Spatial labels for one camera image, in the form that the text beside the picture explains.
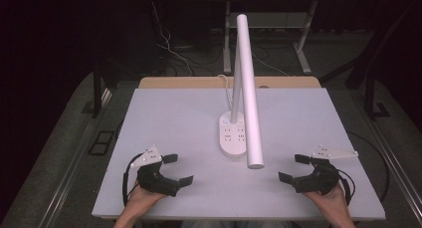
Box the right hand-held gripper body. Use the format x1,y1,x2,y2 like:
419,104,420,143
293,144,359,196

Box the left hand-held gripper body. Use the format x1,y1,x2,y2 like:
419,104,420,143
129,144,182,198

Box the person's left hand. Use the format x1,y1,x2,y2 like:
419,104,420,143
123,180,167,219

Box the person's right hand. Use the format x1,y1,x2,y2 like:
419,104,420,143
303,183,350,220

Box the white desk lamp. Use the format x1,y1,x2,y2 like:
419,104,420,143
218,13,266,170

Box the black metal stand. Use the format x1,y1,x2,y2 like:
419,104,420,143
92,63,105,119
318,8,422,121

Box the grey metal-legged desk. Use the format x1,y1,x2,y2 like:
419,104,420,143
211,0,368,76

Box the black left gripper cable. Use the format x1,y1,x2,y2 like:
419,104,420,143
121,152,144,206

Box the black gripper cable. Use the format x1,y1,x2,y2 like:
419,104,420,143
335,168,356,206
121,152,144,206

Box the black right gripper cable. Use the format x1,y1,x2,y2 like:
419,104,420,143
335,168,356,206

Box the black floor cable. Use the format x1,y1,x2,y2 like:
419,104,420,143
345,130,391,203

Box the silver floor rail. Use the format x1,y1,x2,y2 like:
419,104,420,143
37,88,113,228
359,113,422,224

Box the white lamp cable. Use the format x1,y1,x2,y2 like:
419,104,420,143
216,74,234,111

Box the thin white cable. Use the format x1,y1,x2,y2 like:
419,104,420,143
147,0,195,77

